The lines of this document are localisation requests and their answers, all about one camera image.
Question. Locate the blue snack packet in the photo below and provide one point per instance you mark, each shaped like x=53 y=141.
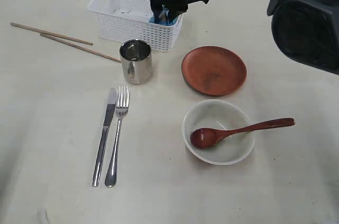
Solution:
x=164 y=24

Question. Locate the white perforated plastic basket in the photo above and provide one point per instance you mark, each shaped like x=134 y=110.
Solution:
x=122 y=20

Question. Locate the steel cup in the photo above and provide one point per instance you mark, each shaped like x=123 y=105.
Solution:
x=136 y=61

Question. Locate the brown wooden plate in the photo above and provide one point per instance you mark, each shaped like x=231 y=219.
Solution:
x=213 y=71

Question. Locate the steel fork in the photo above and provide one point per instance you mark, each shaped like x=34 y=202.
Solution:
x=121 y=111

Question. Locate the wooden chopstick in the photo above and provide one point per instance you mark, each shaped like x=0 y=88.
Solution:
x=50 y=33
x=79 y=47

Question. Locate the steel table knife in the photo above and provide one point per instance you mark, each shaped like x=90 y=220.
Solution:
x=109 y=113

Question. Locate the grey ceramic bowl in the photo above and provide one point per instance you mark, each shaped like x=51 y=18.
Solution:
x=221 y=115

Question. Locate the brown wooden spoon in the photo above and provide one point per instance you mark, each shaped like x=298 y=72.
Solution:
x=207 y=137

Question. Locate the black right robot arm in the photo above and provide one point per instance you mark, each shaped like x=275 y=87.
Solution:
x=306 y=31

